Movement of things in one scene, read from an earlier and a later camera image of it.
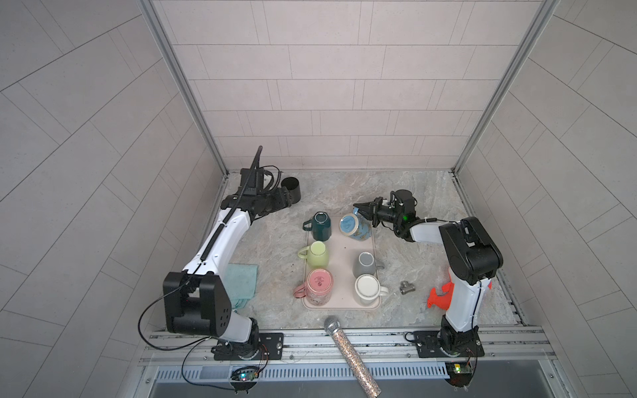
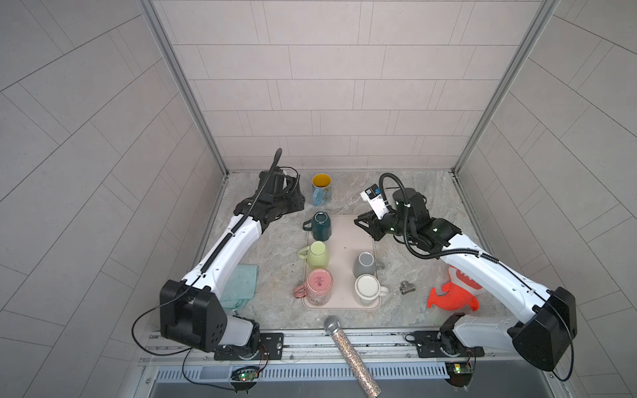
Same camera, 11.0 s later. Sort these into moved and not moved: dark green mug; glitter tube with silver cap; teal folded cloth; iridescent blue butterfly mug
Moved: iridescent blue butterfly mug
Not moved: glitter tube with silver cap; dark green mug; teal folded cloth
